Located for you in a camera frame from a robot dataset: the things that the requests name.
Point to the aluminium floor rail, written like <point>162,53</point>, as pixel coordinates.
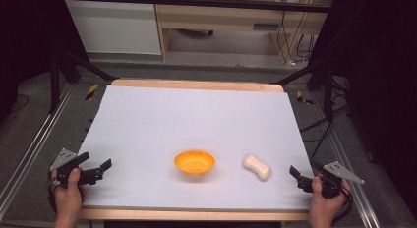
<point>347,156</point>
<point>32,149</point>

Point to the yellow black floor tape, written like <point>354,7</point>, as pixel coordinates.
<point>92,91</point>
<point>303,98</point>

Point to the white bone-shaped soap bar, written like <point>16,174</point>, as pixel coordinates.
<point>256,166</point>

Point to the person's right hand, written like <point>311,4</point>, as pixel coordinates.
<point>323,205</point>

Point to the white table mat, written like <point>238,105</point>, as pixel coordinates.
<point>183,120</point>

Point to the person's left hand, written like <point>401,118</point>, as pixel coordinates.
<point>68,201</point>

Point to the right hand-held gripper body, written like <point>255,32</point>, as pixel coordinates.
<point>341,171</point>

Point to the orange plastic bowl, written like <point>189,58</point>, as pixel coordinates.
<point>194,162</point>

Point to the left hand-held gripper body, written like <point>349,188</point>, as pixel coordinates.
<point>65,157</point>

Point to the dark curtain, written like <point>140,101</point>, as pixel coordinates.
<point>23,34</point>
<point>380,74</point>

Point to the light wooden desk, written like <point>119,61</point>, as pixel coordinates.
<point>223,20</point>

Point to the white cabinet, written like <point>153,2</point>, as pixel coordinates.
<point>114,28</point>

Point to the black metal frame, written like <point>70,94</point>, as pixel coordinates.
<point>196,1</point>

